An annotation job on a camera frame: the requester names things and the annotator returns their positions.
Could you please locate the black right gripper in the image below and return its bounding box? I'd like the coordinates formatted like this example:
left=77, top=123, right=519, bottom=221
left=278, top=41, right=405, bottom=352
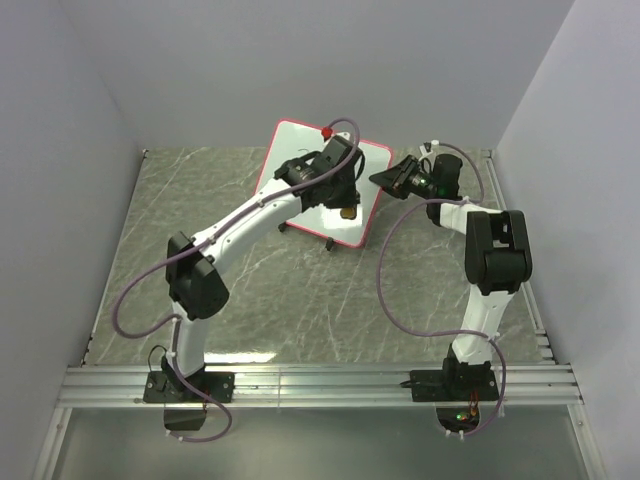
left=368, top=156, right=436, bottom=202

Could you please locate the yellow whiteboard eraser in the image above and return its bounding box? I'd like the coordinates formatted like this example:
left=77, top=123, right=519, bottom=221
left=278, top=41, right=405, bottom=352
left=339, top=206, right=358, bottom=221

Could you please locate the pink framed whiteboard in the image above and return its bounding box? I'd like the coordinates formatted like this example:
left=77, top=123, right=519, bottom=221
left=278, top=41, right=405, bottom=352
left=253, top=117, right=394, bottom=250

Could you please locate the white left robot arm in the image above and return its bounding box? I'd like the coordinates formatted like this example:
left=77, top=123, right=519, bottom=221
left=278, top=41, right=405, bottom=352
left=161, top=150, right=363, bottom=402

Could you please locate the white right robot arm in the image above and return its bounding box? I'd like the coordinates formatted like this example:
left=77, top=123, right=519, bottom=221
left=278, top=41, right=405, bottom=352
left=369, top=153, right=533, bottom=401

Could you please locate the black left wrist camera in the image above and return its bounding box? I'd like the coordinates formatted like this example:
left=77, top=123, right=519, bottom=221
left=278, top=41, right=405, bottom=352
left=318, top=127, right=366, bottom=179

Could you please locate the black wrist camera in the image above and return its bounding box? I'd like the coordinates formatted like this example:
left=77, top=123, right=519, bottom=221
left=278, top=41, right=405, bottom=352
left=318, top=127, right=366, bottom=179
left=431, top=153, right=463, bottom=201

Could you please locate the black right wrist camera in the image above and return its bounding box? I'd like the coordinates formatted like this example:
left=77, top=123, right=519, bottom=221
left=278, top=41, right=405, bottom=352
left=431, top=153, right=463, bottom=201

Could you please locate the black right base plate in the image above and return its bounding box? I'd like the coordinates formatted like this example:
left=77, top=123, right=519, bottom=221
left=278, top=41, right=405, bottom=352
left=400, top=370, right=500, bottom=402

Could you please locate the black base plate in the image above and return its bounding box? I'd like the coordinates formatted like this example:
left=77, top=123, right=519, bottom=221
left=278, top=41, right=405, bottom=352
left=142, top=371, right=235, bottom=404
left=400, top=370, right=500, bottom=402

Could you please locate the aluminium mounting rail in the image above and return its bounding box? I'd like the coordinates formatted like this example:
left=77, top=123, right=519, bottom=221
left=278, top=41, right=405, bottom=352
left=56, top=363, right=583, bottom=409

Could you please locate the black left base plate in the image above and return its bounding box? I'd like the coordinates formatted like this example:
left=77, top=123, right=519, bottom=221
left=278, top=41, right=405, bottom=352
left=142, top=371, right=235, bottom=404

